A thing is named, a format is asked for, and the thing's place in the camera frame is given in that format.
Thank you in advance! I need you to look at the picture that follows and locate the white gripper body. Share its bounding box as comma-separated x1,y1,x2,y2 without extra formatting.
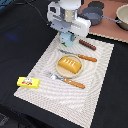
47,1,91,37

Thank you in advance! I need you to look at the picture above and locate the brown toy sausage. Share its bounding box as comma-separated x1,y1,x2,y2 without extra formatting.
79,39,96,51

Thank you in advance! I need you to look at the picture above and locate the orange toy bread loaf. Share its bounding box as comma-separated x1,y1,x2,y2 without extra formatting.
58,56,81,74

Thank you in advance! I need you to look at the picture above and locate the yellow butter box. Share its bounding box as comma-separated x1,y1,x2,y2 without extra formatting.
17,77,40,89

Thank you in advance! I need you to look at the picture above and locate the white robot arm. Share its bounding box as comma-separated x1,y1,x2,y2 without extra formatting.
47,0,91,37

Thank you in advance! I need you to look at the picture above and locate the light blue toy cup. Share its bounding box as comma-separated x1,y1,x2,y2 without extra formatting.
60,32,75,47

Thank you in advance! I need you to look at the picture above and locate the black round lid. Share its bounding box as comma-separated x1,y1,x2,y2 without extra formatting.
88,1,104,9

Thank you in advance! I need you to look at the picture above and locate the pink brown mat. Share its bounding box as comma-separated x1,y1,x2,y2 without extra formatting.
81,0,128,43

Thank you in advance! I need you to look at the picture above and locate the beige round plate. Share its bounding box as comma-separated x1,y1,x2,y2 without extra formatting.
56,55,83,78

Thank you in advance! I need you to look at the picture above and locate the beige pan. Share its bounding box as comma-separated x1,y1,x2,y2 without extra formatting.
116,4,128,31

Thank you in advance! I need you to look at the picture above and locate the woven beige placemat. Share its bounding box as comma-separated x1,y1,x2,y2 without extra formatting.
14,35,114,128

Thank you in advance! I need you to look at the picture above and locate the knife with orange handle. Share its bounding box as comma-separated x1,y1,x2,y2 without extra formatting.
58,49,97,62

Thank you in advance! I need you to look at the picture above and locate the black cable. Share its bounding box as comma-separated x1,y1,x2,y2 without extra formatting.
9,0,54,26

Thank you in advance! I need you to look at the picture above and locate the fork with orange handle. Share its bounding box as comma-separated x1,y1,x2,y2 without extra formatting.
44,72,85,89

